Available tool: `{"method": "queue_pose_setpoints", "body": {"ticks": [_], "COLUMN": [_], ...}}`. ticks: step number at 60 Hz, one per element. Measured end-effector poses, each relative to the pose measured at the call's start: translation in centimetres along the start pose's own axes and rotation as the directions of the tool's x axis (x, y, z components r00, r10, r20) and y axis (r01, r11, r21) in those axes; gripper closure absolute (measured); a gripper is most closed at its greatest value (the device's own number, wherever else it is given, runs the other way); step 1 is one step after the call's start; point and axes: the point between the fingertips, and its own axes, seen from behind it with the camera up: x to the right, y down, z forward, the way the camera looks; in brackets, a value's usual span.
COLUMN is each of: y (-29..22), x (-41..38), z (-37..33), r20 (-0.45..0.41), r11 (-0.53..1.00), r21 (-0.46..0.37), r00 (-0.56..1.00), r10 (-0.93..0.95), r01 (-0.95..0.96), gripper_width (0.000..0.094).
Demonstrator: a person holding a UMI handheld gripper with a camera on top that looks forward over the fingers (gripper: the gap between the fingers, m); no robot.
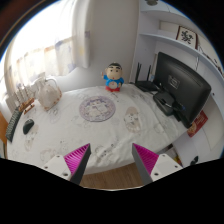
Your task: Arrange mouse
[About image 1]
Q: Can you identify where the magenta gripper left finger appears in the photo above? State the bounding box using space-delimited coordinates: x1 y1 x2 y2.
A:
42 143 92 186

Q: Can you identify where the black computer monitor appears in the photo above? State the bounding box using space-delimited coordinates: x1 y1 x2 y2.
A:
153 52 211 128

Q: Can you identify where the white wall shelf unit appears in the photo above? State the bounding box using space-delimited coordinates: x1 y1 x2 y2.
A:
130 0 224 166

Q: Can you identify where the round patterned mouse pad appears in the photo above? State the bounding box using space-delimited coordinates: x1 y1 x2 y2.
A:
79 96 116 122

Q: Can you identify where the cartoon boy figurine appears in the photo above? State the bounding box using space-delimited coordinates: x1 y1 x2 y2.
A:
102 62 124 92

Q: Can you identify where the red booklet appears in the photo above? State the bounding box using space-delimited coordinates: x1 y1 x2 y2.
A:
187 111 208 137

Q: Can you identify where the wooden model ship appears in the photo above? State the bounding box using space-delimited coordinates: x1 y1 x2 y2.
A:
14 85 35 114

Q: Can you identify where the white patterned tablecloth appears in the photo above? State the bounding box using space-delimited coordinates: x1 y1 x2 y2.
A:
7 84 186 174

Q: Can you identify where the black wifi router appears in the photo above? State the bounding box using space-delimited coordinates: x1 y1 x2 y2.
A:
134 64 158 92

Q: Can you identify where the beige quilted handbag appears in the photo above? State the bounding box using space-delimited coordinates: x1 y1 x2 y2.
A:
35 78 62 111

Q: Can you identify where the black computer mouse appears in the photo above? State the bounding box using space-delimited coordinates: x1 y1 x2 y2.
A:
23 119 34 134

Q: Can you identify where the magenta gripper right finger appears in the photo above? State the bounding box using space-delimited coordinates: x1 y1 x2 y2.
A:
131 142 184 186

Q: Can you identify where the black keyboard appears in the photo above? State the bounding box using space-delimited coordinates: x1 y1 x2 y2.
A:
5 108 22 141

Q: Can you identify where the framed calligraphy picture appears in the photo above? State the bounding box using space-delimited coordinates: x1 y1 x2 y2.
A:
176 26 198 49

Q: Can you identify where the white curtain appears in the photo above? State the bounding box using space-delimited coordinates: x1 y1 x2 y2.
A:
4 0 92 96

